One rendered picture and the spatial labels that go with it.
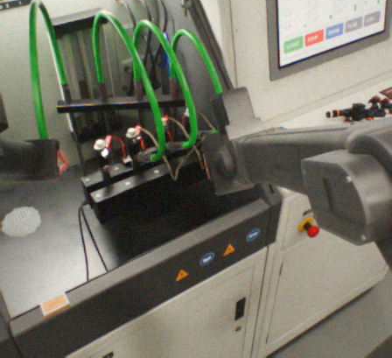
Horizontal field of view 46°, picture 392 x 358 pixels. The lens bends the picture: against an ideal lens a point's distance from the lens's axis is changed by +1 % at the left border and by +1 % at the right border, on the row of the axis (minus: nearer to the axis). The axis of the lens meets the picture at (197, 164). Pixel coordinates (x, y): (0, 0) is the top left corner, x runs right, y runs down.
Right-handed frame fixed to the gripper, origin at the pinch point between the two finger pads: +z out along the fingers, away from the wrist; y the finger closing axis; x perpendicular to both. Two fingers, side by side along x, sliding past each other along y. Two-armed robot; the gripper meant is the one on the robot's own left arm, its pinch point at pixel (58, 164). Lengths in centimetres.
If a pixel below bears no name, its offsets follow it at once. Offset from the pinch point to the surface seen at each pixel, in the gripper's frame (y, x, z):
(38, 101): -1.6, -9.8, -8.6
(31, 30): 0.2, -22.7, -7.4
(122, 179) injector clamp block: 1.5, 1.2, 32.9
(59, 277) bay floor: 14.8, 24.6, 24.6
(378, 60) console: -67, -34, 74
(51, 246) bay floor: 20.2, 17.5, 29.9
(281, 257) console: -35, 24, 59
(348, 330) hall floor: -55, 62, 127
